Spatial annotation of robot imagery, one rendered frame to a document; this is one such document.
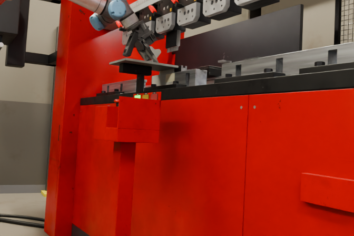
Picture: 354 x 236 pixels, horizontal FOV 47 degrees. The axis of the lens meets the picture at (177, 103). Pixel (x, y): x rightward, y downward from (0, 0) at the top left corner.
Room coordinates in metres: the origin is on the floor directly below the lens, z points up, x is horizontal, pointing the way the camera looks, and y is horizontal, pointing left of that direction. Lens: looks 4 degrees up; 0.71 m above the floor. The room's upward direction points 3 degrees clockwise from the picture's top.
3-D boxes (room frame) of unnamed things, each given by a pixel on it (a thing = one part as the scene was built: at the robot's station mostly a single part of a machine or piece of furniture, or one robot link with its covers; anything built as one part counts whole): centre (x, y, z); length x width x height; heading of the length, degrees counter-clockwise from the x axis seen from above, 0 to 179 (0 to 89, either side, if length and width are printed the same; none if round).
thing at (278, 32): (2.40, -0.27, 1.12); 1.13 x 0.02 x 0.44; 32
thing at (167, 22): (1.95, 0.05, 1.26); 0.15 x 0.09 x 0.17; 32
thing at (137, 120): (1.47, 0.18, 0.75); 0.20 x 0.16 x 0.18; 34
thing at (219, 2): (1.61, -0.16, 1.26); 0.15 x 0.09 x 0.17; 32
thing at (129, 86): (2.40, 0.32, 0.92); 0.50 x 0.06 x 0.10; 32
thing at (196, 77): (1.89, 0.01, 0.92); 0.39 x 0.06 x 0.10; 32
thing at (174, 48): (1.93, 0.04, 1.13); 0.10 x 0.02 x 0.10; 32
